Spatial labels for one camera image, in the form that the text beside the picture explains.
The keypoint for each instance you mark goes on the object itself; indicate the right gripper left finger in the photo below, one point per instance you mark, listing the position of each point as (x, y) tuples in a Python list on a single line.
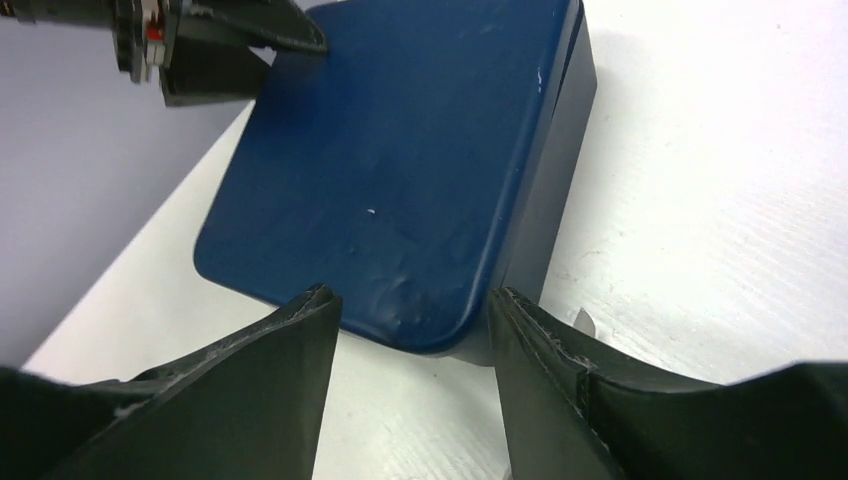
[(248, 406)]

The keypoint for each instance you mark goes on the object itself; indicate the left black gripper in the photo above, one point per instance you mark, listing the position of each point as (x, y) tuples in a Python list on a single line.
[(204, 59)]

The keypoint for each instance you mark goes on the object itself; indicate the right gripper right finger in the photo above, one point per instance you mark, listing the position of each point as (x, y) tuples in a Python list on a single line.
[(576, 408)]

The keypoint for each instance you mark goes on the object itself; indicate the blue chocolate box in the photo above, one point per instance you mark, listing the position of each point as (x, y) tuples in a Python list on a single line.
[(533, 230)]

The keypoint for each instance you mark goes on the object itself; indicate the blue box lid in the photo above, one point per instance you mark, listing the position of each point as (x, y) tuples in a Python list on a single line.
[(389, 169)]

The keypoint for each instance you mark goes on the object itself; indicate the metal tongs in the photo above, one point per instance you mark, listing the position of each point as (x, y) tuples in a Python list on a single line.
[(584, 323)]

